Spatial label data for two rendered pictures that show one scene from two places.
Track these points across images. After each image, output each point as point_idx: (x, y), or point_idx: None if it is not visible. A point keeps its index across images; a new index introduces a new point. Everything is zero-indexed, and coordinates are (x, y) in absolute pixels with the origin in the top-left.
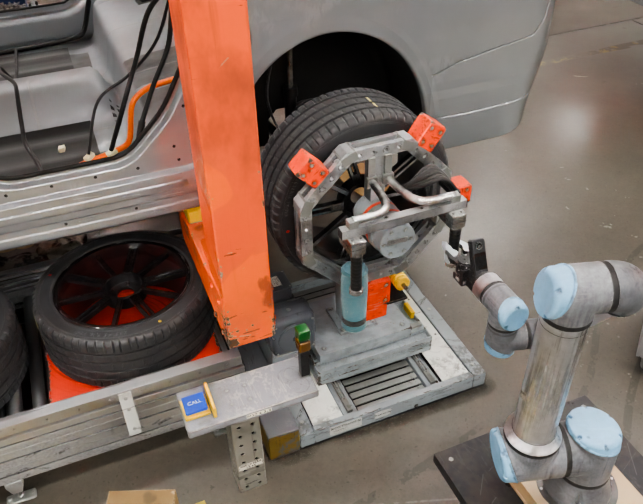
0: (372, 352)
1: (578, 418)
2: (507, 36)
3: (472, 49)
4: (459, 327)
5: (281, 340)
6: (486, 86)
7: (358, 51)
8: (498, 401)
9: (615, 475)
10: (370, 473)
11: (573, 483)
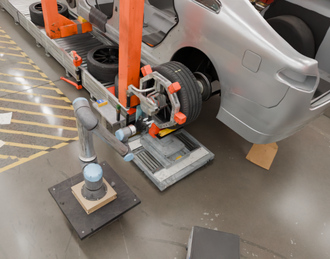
0: (155, 151)
1: (95, 165)
2: (256, 99)
3: (241, 93)
4: (188, 182)
5: None
6: (243, 112)
7: None
8: (154, 196)
9: (99, 200)
10: (114, 164)
11: None
